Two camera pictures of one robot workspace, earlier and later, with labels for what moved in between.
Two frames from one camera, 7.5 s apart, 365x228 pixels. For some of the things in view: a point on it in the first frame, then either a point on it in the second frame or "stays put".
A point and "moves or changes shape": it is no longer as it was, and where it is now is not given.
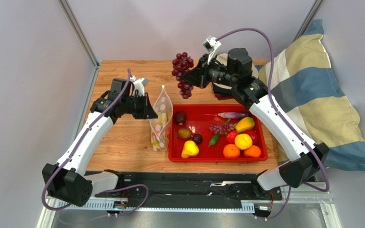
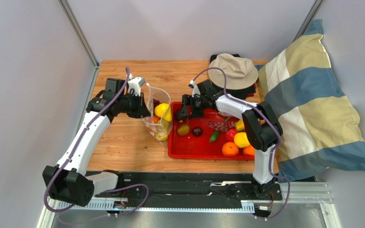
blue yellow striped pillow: (308, 91) stays put
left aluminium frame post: (73, 23) stays put
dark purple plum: (197, 138) -> (197, 131)
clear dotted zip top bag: (159, 127) moves or changes shape
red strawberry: (230, 137) stays put
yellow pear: (190, 148) -> (163, 110)
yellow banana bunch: (162, 117) -> (162, 135)
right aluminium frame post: (309, 18) stays put
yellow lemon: (243, 141) stays put
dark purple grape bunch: (182, 63) -> (156, 103)
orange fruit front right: (254, 151) stays put
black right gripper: (204, 72) -> (190, 105)
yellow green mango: (244, 124) stays put
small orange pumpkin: (161, 128) moves or changes shape
